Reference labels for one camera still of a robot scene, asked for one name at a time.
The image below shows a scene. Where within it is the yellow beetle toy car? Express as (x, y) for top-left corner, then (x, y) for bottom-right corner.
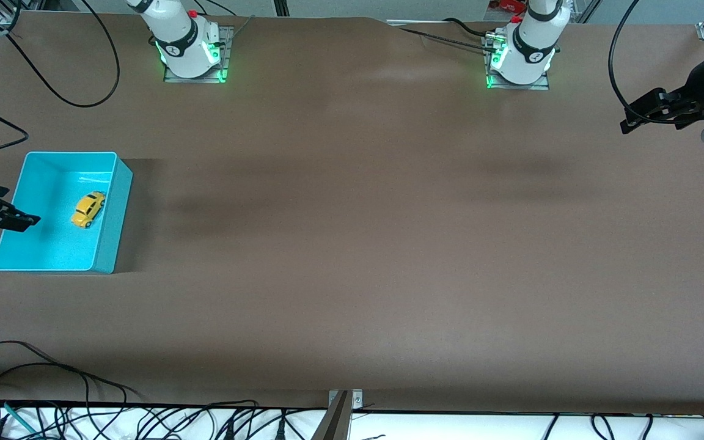
(70, 191), (108, 229)

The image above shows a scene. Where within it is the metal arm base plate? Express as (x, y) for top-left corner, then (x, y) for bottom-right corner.
(485, 34), (551, 91)
(163, 26), (234, 84)

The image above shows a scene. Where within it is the short black arm cable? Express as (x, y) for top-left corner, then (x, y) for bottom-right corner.
(0, 109), (30, 155)

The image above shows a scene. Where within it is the teal cable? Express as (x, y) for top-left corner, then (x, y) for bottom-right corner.
(2, 402), (38, 431)

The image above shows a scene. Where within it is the black arcing table cable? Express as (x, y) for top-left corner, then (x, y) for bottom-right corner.
(0, 340), (140, 397)

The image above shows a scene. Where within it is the long looping black cable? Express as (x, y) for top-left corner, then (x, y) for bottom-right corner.
(5, 0), (122, 109)

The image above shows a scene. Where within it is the black base cable bundle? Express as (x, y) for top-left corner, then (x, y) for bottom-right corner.
(398, 17), (494, 53)

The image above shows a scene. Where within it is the turquoise plastic bin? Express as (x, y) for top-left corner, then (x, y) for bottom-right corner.
(0, 151), (134, 274)

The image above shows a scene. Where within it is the dark metal post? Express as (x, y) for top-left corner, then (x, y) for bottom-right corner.
(310, 391), (353, 440)

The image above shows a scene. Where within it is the small metal bracket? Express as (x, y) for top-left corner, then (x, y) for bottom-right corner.
(328, 389), (364, 410)

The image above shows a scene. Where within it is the black looping table cable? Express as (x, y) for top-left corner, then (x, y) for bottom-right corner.
(0, 363), (130, 422)

